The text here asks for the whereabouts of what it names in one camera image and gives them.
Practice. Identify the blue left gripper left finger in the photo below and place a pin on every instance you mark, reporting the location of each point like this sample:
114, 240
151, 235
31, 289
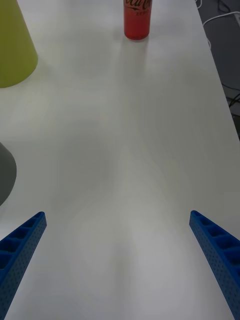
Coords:
22, 252

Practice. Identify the yellow-green plastic bin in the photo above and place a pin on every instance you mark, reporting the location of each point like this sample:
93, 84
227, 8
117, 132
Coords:
15, 50

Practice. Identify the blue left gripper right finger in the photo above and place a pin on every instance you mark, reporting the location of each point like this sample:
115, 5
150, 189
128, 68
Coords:
220, 252

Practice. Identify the red drink can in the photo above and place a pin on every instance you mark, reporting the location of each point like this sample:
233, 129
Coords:
137, 25

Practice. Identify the grey plastic bin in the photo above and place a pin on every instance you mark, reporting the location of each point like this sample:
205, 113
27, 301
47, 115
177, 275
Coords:
6, 172

